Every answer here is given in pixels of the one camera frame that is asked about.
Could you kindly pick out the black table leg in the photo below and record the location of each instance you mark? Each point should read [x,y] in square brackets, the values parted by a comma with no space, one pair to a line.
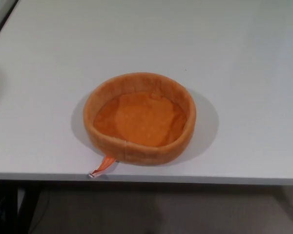
[11,207]

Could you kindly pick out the orange soft plush plate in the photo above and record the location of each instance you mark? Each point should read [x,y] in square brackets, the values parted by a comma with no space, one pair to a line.
[141,117]

